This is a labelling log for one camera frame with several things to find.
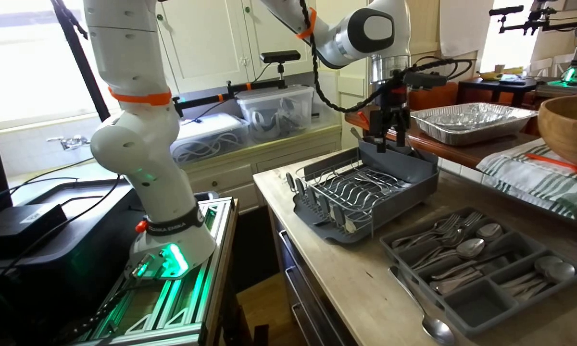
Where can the grey steel dish drying rack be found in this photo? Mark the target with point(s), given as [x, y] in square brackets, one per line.
[351, 195]

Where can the striped dish towel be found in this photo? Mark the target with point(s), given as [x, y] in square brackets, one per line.
[534, 174]

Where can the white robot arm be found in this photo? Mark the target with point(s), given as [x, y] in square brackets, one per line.
[174, 240]

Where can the wooden bowl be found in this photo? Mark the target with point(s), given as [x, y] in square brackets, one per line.
[559, 126]

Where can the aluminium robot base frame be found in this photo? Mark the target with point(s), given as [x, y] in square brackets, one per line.
[186, 313]

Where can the dark wooden side table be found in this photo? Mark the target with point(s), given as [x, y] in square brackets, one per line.
[468, 157]

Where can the grey utensil organizer tray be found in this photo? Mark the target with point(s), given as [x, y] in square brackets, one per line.
[476, 270]

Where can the clear storage bin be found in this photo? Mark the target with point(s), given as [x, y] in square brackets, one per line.
[278, 113]

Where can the aluminium foil tray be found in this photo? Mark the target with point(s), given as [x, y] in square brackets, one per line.
[470, 124]

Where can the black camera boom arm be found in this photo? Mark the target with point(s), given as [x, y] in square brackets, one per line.
[270, 59]

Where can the steel spoon on counter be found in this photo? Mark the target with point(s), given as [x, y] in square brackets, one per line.
[436, 328]

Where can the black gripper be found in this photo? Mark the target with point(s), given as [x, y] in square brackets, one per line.
[391, 111]

